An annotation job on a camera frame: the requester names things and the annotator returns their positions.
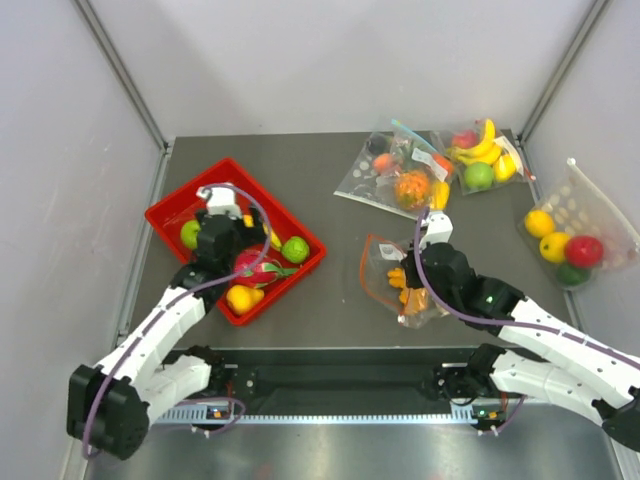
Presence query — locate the aluminium corner post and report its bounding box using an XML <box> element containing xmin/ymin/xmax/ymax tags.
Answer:
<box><xmin>71</xmin><ymin>0</ymin><xmax>169</xmax><ymax>153</ymax></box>
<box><xmin>516</xmin><ymin>0</ymin><xmax>612</xmax><ymax>147</ymax></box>

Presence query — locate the zip bag with red zipper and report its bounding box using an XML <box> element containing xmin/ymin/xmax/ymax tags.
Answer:
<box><xmin>359</xmin><ymin>234</ymin><xmax>448</xmax><ymax>329</ymax></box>

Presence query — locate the orange tomato toy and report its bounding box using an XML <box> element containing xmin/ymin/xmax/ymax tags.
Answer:
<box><xmin>433</xmin><ymin>154</ymin><xmax>455</xmax><ymax>176</ymax></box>

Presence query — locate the aluminium corner post right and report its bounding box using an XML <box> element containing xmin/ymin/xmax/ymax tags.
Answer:
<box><xmin>516</xmin><ymin>0</ymin><xmax>612</xmax><ymax>147</ymax></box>

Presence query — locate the dark green avocado toy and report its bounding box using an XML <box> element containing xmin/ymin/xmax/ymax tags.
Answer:
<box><xmin>556</xmin><ymin>263</ymin><xmax>591</xmax><ymax>288</ymax></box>

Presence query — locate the yellow lemon left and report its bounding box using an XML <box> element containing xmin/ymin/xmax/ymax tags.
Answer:
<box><xmin>524</xmin><ymin>210</ymin><xmax>555</xmax><ymax>239</ymax></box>

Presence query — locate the yellow banana bunch in bag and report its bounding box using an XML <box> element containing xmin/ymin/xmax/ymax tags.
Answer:
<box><xmin>447</xmin><ymin>118</ymin><xmax>502</xmax><ymax>166</ymax></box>

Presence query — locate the yellow orange with green stem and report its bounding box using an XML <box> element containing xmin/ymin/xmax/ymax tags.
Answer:
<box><xmin>539</xmin><ymin>232</ymin><xmax>571</xmax><ymax>264</ymax></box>

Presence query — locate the yellow fruit in tray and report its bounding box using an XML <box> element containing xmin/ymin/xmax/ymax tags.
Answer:
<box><xmin>226</xmin><ymin>285</ymin><xmax>265</xmax><ymax>316</ymax></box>

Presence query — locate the orange pineapple toy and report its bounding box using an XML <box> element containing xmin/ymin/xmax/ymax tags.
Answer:
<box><xmin>394</xmin><ymin>170</ymin><xmax>431</xmax><ymax>211</ymax></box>

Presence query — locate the green apple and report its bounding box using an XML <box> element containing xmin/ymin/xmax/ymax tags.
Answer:
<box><xmin>464</xmin><ymin>162</ymin><xmax>494</xmax><ymax>190</ymax></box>
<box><xmin>180</xmin><ymin>219</ymin><xmax>201</xmax><ymax>251</ymax></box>

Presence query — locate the zip bag with bananas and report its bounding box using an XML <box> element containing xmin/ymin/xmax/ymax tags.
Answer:
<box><xmin>436</xmin><ymin>117</ymin><xmax>536</xmax><ymax>195</ymax></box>

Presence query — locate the zip bag with blue zipper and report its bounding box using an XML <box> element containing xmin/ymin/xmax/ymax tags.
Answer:
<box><xmin>372</xmin><ymin>120</ymin><xmax>455</xmax><ymax>217</ymax></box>

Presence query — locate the yellow lemon in banana bag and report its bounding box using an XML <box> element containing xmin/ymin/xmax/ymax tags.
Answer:
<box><xmin>492</xmin><ymin>154</ymin><xmax>518</xmax><ymax>184</ymax></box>

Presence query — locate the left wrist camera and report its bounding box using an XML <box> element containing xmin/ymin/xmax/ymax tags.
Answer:
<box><xmin>196</xmin><ymin>183</ymin><xmax>242</xmax><ymax>220</ymax></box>

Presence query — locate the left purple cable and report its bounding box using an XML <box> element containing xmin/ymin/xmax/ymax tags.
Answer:
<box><xmin>82</xmin><ymin>183</ymin><xmax>274</xmax><ymax>460</ymax></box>

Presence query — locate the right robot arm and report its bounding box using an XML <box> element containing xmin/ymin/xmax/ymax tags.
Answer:
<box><xmin>401</xmin><ymin>243</ymin><xmax>639</xmax><ymax>450</ymax></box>

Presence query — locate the red plastic tray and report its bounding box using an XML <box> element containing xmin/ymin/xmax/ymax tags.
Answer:
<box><xmin>145</xmin><ymin>158</ymin><xmax>327</xmax><ymax>326</ymax></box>

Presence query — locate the red peach toy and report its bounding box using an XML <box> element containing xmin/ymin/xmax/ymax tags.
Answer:
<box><xmin>451</xmin><ymin>130</ymin><xmax>478</xmax><ymax>149</ymax></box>

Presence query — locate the pink dragon fruit toy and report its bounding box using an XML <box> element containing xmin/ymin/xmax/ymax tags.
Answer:
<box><xmin>234</xmin><ymin>249</ymin><xmax>298</xmax><ymax>289</ymax></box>

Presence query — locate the aluminium corner post left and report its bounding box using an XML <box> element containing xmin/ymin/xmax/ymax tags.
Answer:
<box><xmin>71</xmin><ymin>0</ymin><xmax>169</xmax><ymax>153</ymax></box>

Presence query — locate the green apple in banana bag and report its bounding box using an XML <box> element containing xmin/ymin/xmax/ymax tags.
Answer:
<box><xmin>464</xmin><ymin>162</ymin><xmax>494</xmax><ymax>190</ymax></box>

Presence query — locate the orange persimmon toy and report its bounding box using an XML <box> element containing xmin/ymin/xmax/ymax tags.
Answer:
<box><xmin>372</xmin><ymin>153</ymin><xmax>395</xmax><ymax>175</ymax></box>

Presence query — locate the red apple in dotted bag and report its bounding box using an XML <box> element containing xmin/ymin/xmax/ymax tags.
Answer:
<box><xmin>564</xmin><ymin>235</ymin><xmax>604</xmax><ymax>268</ymax></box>

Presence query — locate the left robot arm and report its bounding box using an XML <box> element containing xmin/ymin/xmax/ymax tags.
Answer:
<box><xmin>66</xmin><ymin>204</ymin><xmax>271</xmax><ymax>460</ymax></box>

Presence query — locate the dotted zip bag with lemons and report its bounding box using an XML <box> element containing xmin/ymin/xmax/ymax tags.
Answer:
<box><xmin>518</xmin><ymin>158</ymin><xmax>639</xmax><ymax>291</ymax></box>

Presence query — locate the orange mandarin cluster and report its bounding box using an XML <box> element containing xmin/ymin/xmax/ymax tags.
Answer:
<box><xmin>387</xmin><ymin>267</ymin><xmax>430</xmax><ymax>316</ymax></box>

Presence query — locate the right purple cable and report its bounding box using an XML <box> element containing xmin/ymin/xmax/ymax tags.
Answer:
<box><xmin>414</xmin><ymin>207</ymin><xmax>640</xmax><ymax>364</ymax></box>

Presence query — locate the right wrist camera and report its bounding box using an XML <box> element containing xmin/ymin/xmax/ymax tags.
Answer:
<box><xmin>419</xmin><ymin>210</ymin><xmax>453</xmax><ymax>249</ymax></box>

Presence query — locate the white slotted cable duct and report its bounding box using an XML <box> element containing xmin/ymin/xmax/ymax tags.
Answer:
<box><xmin>156</xmin><ymin>404</ymin><xmax>506</xmax><ymax>426</ymax></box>

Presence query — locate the dotted flat zip bag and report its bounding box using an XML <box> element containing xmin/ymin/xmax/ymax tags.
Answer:
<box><xmin>334</xmin><ymin>132</ymin><xmax>401</xmax><ymax>210</ymax></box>

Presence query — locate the purple cable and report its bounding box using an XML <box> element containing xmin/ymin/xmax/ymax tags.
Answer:
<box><xmin>82</xmin><ymin>183</ymin><xmax>274</xmax><ymax>460</ymax></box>
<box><xmin>414</xmin><ymin>207</ymin><xmax>640</xmax><ymax>364</ymax></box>

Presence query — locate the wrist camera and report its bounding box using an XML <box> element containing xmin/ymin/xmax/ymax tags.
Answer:
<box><xmin>196</xmin><ymin>183</ymin><xmax>242</xmax><ymax>220</ymax></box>
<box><xmin>419</xmin><ymin>210</ymin><xmax>453</xmax><ymax>249</ymax></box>

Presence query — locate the yellow mango in blue-zip bag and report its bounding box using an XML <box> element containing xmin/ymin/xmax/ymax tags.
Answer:
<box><xmin>430</xmin><ymin>181</ymin><xmax>450</xmax><ymax>210</ymax></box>

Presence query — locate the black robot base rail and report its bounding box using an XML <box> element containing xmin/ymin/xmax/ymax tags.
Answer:
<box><xmin>192</xmin><ymin>343</ymin><xmax>505</xmax><ymax>415</ymax></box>

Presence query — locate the banana bunch in tray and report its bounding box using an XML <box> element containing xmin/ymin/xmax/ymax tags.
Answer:
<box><xmin>263</xmin><ymin>223</ymin><xmax>282</xmax><ymax>252</ymax></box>

